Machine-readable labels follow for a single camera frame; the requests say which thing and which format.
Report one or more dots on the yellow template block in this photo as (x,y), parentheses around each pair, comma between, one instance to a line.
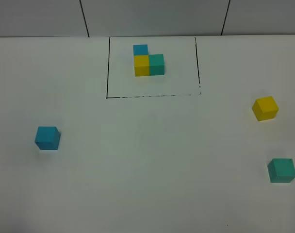
(141,65)

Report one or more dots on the green template block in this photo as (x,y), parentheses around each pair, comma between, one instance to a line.
(156,64)

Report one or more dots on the blue template block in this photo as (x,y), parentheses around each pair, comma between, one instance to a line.
(140,50)

